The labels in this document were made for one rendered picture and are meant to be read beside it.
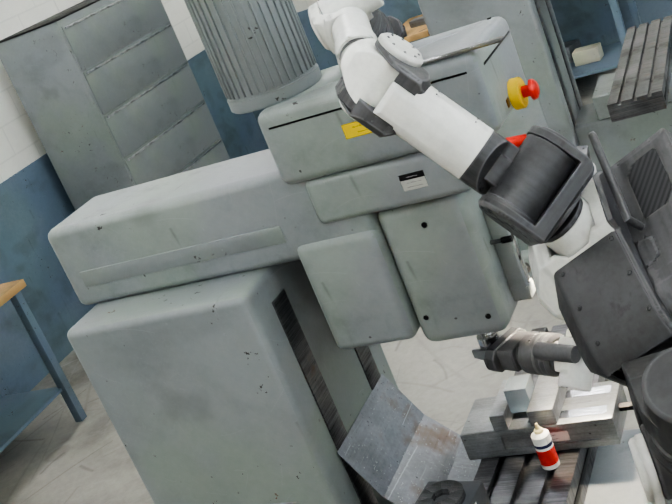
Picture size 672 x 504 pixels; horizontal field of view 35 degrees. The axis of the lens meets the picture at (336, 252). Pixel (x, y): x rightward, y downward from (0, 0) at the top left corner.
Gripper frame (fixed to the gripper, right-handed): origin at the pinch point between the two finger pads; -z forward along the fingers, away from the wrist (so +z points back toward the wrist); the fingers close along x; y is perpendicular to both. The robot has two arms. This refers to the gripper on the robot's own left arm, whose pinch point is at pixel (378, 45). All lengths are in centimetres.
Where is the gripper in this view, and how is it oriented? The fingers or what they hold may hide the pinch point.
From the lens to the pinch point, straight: 209.9
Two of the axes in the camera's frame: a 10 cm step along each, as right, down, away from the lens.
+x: 9.2, -2.8, -2.6
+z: -3.0, -1.0, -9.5
